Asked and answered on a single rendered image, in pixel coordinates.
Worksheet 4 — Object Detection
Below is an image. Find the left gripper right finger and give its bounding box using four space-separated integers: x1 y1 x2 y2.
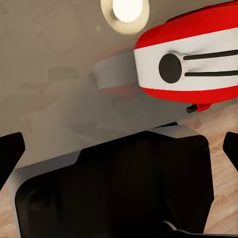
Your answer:
223 131 238 171

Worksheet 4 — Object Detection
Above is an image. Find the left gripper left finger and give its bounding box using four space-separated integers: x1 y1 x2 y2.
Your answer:
0 132 25 190

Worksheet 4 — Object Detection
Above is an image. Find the radio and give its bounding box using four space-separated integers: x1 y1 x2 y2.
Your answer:
134 0 238 113

